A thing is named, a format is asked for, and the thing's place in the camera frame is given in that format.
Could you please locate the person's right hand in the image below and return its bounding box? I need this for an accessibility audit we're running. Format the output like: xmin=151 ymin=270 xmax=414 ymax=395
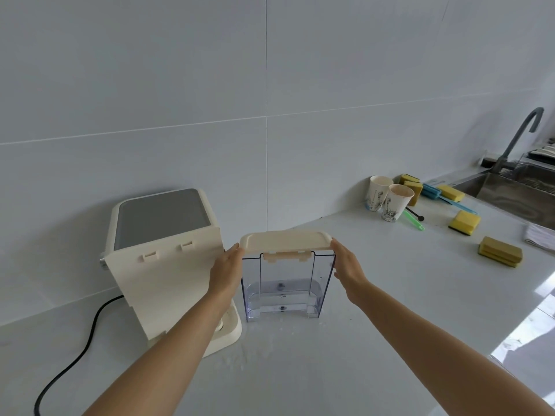
xmin=330 ymin=238 xmax=370 ymax=304

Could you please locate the person's left hand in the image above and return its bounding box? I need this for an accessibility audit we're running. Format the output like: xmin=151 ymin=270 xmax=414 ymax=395
xmin=207 ymin=243 xmax=246 ymax=302

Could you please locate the cream water tank lid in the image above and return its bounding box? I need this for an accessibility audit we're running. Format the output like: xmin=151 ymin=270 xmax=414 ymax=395
xmin=240 ymin=230 xmax=334 ymax=261

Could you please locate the person's left forearm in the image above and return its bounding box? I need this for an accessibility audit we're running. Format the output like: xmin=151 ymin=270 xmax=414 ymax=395
xmin=82 ymin=293 xmax=235 ymax=416

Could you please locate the person's right forearm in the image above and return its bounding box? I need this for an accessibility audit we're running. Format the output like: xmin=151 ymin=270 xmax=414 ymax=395
xmin=347 ymin=281 xmax=555 ymax=416

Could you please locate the clear plastic water tank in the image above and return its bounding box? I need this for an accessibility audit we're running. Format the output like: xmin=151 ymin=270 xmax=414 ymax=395
xmin=241 ymin=250 xmax=336 ymax=322

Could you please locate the cream coffee machine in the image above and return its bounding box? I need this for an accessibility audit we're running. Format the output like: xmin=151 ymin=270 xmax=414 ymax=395
xmin=99 ymin=188 xmax=243 ymax=358

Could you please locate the printed white paper cup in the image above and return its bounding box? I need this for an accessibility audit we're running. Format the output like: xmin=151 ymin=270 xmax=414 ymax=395
xmin=382 ymin=184 xmax=415 ymax=222
xmin=365 ymin=175 xmax=394 ymax=212

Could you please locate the blue cleaning brush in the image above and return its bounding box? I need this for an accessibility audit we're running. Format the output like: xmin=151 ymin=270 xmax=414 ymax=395
xmin=421 ymin=183 xmax=478 ymax=215

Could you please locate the olive yellow sponge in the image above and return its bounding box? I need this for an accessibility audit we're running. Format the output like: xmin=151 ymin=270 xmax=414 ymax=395
xmin=478 ymin=250 xmax=521 ymax=268
xmin=479 ymin=236 xmax=523 ymax=261

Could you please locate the stainless steel sink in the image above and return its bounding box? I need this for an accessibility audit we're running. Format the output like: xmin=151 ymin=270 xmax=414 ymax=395
xmin=451 ymin=162 xmax=555 ymax=231

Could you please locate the white cloth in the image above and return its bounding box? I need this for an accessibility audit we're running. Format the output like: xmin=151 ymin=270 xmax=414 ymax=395
xmin=523 ymin=222 xmax=555 ymax=254

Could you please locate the grey kitchen faucet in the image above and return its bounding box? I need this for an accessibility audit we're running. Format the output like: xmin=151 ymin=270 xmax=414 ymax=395
xmin=490 ymin=107 xmax=545 ymax=174

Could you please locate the dish rack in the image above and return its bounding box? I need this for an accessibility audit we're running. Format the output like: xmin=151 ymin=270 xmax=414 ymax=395
xmin=528 ymin=138 xmax=555 ymax=166

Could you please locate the green brush handle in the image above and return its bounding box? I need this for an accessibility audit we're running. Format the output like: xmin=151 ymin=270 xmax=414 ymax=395
xmin=403 ymin=209 xmax=425 ymax=232

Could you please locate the black power cable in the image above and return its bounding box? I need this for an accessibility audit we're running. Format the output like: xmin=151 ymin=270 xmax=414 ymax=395
xmin=34 ymin=294 xmax=126 ymax=416

